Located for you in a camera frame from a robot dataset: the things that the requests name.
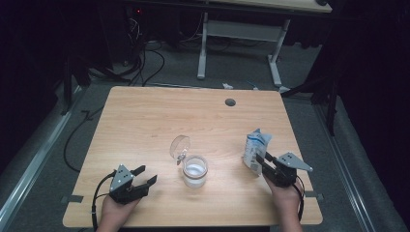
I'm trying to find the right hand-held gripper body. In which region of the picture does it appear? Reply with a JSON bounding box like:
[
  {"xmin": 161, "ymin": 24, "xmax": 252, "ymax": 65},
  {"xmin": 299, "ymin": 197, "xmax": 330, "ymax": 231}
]
[{"xmin": 262, "ymin": 152, "xmax": 313, "ymax": 189}]

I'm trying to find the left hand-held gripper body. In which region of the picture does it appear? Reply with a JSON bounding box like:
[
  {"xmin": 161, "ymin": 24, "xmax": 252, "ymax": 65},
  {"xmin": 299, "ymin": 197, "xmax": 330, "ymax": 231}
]
[{"xmin": 108, "ymin": 163, "xmax": 150, "ymax": 206}]

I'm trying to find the white printed plastic bag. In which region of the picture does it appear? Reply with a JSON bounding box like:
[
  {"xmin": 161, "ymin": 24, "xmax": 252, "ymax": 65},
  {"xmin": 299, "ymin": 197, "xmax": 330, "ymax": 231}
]
[{"xmin": 242, "ymin": 128, "xmax": 274, "ymax": 177}]

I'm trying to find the clear jar with hinged lid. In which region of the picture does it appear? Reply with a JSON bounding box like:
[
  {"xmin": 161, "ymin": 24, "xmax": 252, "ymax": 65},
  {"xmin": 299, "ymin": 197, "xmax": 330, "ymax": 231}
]
[{"xmin": 169, "ymin": 134, "xmax": 209, "ymax": 189}]

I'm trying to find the person's right hand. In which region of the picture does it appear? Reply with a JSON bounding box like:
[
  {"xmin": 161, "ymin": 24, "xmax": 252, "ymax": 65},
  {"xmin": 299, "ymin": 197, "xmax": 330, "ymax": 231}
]
[{"xmin": 264, "ymin": 175, "xmax": 305, "ymax": 211}]

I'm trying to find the person's left hand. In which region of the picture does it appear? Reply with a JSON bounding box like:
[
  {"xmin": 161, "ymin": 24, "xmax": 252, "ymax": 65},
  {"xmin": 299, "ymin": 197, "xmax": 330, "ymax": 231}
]
[{"xmin": 101, "ymin": 192, "xmax": 143, "ymax": 223}]

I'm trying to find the grey tape strip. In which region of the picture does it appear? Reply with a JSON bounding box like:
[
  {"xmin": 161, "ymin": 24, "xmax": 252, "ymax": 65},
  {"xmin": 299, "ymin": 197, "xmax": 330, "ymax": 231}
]
[
  {"xmin": 304, "ymin": 190, "xmax": 324, "ymax": 202},
  {"xmin": 61, "ymin": 194, "xmax": 84, "ymax": 205}
]

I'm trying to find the white powder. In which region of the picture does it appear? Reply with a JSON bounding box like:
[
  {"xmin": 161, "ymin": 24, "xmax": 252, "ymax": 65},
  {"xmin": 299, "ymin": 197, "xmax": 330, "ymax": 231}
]
[{"xmin": 186, "ymin": 163, "xmax": 205, "ymax": 177}]

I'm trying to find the black metal stand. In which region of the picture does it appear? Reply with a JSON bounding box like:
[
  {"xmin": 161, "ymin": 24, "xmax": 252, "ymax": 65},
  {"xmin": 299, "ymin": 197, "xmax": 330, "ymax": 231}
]
[
  {"xmin": 61, "ymin": 47, "xmax": 91, "ymax": 115},
  {"xmin": 279, "ymin": 73, "xmax": 339, "ymax": 136}
]

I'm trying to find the white-legged desk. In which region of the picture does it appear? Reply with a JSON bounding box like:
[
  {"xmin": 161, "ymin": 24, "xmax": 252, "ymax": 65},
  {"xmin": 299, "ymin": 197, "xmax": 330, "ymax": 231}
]
[{"xmin": 196, "ymin": 0, "xmax": 333, "ymax": 89}]

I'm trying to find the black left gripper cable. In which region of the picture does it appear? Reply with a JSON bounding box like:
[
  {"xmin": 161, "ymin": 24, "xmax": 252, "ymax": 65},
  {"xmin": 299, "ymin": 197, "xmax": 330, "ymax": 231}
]
[{"xmin": 91, "ymin": 170, "xmax": 117, "ymax": 231}]

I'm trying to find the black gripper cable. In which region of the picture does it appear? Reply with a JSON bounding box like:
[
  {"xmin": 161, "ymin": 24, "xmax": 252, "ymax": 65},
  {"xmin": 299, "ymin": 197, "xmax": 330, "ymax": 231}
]
[
  {"xmin": 91, "ymin": 170, "xmax": 117, "ymax": 231},
  {"xmin": 291, "ymin": 175, "xmax": 306, "ymax": 223}
]

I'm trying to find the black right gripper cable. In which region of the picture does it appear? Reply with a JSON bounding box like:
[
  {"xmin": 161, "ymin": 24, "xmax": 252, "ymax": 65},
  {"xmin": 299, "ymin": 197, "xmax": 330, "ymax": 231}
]
[{"xmin": 291, "ymin": 175, "xmax": 306, "ymax": 223}]

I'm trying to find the aluminium floor rail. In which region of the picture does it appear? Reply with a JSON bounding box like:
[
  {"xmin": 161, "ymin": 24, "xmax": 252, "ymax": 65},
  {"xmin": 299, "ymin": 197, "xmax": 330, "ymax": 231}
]
[
  {"xmin": 0, "ymin": 85, "xmax": 83, "ymax": 226},
  {"xmin": 313, "ymin": 102, "xmax": 376, "ymax": 232}
]

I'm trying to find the thin black floor cable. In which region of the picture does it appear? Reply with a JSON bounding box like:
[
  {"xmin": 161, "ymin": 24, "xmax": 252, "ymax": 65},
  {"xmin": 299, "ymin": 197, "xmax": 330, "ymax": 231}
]
[{"xmin": 63, "ymin": 105, "xmax": 105, "ymax": 173}]

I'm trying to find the bundle of black cables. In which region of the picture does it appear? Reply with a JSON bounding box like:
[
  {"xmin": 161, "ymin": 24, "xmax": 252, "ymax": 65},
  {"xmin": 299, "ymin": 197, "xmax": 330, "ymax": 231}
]
[{"xmin": 90, "ymin": 18, "xmax": 146, "ymax": 86}]

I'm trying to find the black looped floor cable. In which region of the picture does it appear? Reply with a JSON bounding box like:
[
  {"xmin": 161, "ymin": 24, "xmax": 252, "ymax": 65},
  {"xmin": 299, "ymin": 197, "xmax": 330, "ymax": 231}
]
[{"xmin": 141, "ymin": 47, "xmax": 166, "ymax": 87}]

